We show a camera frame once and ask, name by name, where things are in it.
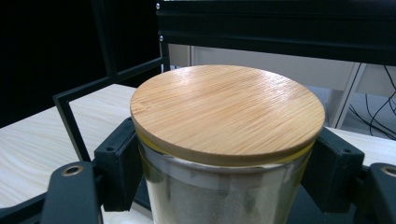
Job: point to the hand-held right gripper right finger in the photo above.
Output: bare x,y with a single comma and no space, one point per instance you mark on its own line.
336,168

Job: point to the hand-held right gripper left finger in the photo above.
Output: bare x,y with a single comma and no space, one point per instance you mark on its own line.
120,161

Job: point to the black curtain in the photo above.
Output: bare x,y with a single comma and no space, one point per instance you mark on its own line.
46,46

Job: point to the yellow-sealed glass jar bamboo lid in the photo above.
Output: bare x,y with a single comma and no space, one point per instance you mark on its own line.
227,115

